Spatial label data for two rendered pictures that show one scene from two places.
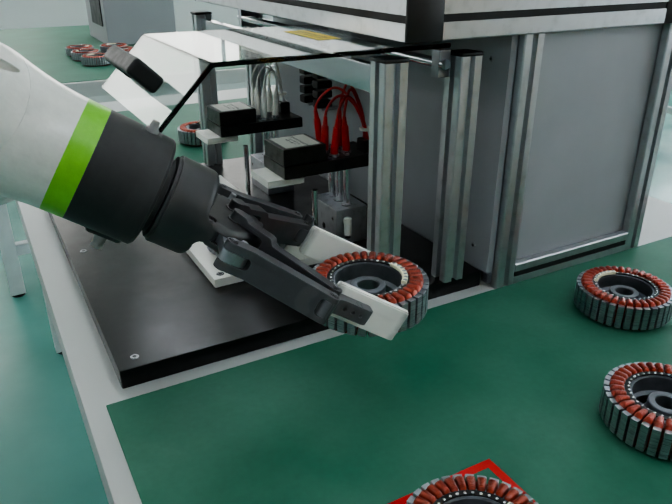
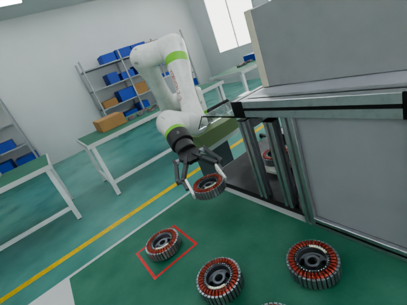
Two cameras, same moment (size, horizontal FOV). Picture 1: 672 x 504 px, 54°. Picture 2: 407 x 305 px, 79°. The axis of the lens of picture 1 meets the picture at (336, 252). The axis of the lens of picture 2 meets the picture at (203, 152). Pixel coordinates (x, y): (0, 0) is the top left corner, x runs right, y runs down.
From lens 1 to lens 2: 95 cm
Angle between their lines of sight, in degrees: 82
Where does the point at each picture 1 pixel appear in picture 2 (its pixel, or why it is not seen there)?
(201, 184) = (178, 146)
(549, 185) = (331, 191)
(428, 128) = not seen: hidden behind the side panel
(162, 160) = (172, 140)
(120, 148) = (169, 136)
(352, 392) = (219, 211)
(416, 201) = not seen: hidden behind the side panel
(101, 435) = not seen: hidden behind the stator
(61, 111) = (165, 127)
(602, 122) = (366, 172)
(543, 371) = (244, 247)
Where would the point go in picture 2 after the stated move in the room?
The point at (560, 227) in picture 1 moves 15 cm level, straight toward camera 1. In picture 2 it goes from (349, 218) to (284, 225)
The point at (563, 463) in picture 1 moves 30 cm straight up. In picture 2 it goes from (198, 259) to (155, 172)
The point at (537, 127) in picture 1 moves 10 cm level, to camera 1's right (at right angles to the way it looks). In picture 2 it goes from (311, 160) to (338, 178)
